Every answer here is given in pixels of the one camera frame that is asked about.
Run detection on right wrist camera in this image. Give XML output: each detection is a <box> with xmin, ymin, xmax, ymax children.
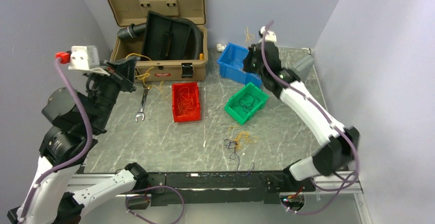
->
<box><xmin>258</xmin><ymin>26</ymin><xmax>277</xmax><ymax>44</ymax></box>

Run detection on blue plastic bin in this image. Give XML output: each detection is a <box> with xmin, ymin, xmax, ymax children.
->
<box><xmin>217</xmin><ymin>43</ymin><xmax>262</xmax><ymax>88</ymax></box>

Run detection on purple wires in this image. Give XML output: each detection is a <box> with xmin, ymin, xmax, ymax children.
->
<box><xmin>232</xmin><ymin>93</ymin><xmax>264</xmax><ymax>113</ymax></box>

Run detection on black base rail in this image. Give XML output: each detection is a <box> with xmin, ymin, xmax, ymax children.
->
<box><xmin>126</xmin><ymin>170</ymin><xmax>314</xmax><ymax>207</ymax></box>

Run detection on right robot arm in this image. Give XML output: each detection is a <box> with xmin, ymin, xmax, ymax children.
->
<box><xmin>243</xmin><ymin>42</ymin><xmax>360</xmax><ymax>191</ymax></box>

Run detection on wire bundle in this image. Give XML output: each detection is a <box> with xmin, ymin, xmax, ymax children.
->
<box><xmin>222</xmin><ymin>126</ymin><xmax>261</xmax><ymax>177</ymax></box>

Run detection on black tray insert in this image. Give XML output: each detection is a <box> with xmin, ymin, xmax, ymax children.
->
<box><xmin>142</xmin><ymin>11</ymin><xmax>191</xmax><ymax>60</ymax></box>

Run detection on grey plastic case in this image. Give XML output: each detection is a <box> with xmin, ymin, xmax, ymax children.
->
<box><xmin>293</xmin><ymin>54</ymin><xmax>314</xmax><ymax>82</ymax></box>

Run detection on orange wires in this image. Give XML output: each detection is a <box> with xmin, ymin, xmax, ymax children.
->
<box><xmin>177</xmin><ymin>86</ymin><xmax>200</xmax><ymax>116</ymax></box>

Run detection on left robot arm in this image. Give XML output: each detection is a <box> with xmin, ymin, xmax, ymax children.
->
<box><xmin>7</xmin><ymin>57</ymin><xmax>149</xmax><ymax>223</ymax></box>

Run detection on yellow wires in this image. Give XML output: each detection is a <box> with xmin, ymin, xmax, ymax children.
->
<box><xmin>125</xmin><ymin>27</ymin><xmax>171</xmax><ymax>97</ymax></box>

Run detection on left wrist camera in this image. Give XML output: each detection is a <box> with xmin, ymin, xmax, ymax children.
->
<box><xmin>55</xmin><ymin>46</ymin><xmax>110</xmax><ymax>76</ymax></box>

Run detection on red plastic bin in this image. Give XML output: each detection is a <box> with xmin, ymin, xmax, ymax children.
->
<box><xmin>171</xmin><ymin>82</ymin><xmax>201</xmax><ymax>123</ymax></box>

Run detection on white pipe fitting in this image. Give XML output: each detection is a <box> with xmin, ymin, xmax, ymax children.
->
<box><xmin>216</xmin><ymin>44</ymin><xmax>226</xmax><ymax>52</ymax></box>

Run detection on green plastic bin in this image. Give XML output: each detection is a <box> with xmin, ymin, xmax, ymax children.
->
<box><xmin>224</xmin><ymin>83</ymin><xmax>269</xmax><ymax>125</ymax></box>

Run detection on silver open-end wrench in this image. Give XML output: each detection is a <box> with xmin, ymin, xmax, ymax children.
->
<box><xmin>135</xmin><ymin>88</ymin><xmax>149</xmax><ymax>122</ymax></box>

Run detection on tan plastic toolbox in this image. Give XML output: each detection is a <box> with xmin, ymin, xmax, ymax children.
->
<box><xmin>107</xmin><ymin>0</ymin><xmax>208</xmax><ymax>81</ymax></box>

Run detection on black corrugated hose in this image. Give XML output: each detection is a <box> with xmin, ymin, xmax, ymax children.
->
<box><xmin>117</xmin><ymin>18</ymin><xmax>204</xmax><ymax>60</ymax></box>

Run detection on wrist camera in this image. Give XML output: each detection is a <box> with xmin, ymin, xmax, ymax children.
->
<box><xmin>55</xmin><ymin>46</ymin><xmax>110</xmax><ymax>76</ymax></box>
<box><xmin>258</xmin><ymin>26</ymin><xmax>277</xmax><ymax>44</ymax></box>

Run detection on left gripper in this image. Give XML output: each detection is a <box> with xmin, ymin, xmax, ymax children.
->
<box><xmin>90</xmin><ymin>55</ymin><xmax>139</xmax><ymax>131</ymax></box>

